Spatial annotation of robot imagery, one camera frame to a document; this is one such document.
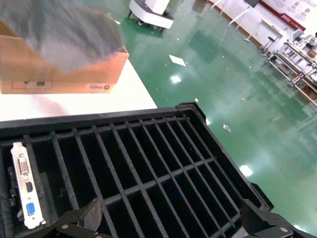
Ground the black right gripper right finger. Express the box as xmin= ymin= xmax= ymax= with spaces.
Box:
xmin=240 ymin=199 xmax=317 ymax=238

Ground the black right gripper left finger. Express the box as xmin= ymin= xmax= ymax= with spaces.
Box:
xmin=32 ymin=197 xmax=104 ymax=238

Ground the graphics card with metal bracket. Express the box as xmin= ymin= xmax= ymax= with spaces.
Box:
xmin=7 ymin=141 xmax=47 ymax=229

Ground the grey transparent antistatic bag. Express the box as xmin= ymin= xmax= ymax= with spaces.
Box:
xmin=0 ymin=0 xmax=124 ymax=75

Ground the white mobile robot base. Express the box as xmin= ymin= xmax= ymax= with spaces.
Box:
xmin=128 ymin=0 xmax=174 ymax=30

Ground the black slotted plastic container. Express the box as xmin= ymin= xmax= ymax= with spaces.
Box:
xmin=0 ymin=102 xmax=274 ymax=238

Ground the brown cardboard box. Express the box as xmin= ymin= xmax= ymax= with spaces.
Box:
xmin=0 ymin=19 xmax=129 ymax=95

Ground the small white table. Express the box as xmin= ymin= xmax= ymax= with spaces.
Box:
xmin=255 ymin=19 xmax=285 ymax=52

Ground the metal frame roller workbench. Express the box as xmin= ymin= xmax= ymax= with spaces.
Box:
xmin=272 ymin=39 xmax=317 ymax=75
xmin=267 ymin=56 xmax=317 ymax=106

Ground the wall poster with grey diagrams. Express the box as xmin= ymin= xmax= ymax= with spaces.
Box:
xmin=260 ymin=0 xmax=307 ymax=32

